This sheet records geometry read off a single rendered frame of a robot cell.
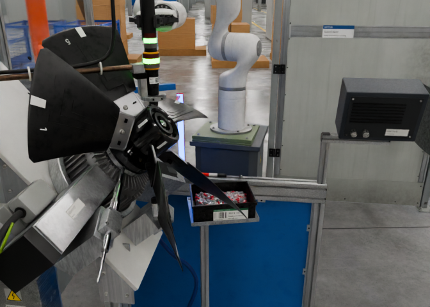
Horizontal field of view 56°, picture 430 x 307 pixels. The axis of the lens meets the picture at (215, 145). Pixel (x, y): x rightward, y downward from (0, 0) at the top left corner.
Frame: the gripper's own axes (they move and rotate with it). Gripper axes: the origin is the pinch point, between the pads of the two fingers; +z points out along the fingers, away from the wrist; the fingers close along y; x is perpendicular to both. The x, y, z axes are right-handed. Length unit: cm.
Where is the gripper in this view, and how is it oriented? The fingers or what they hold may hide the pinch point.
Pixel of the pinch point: (148, 20)
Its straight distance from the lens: 110.1
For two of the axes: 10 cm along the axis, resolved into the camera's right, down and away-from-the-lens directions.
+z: -1.2, 3.5, -9.3
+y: -9.9, -0.4, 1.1
